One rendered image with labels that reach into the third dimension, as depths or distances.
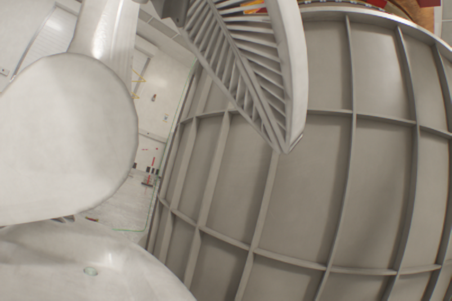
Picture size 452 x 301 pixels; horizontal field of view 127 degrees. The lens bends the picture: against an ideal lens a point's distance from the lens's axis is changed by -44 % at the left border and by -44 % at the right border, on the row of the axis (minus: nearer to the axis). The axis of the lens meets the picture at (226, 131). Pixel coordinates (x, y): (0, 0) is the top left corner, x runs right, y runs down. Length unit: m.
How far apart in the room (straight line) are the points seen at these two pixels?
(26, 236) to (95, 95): 0.38
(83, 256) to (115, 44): 0.41
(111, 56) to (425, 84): 0.79
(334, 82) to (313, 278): 0.52
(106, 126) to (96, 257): 0.35
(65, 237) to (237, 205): 0.44
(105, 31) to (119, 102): 0.11
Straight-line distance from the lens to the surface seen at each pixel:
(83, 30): 0.29
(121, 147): 0.20
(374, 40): 0.74
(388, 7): 1.45
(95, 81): 0.20
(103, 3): 0.31
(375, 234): 0.56
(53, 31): 8.69
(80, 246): 0.49
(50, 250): 0.50
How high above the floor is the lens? 0.56
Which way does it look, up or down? 14 degrees up
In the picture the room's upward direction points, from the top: 14 degrees clockwise
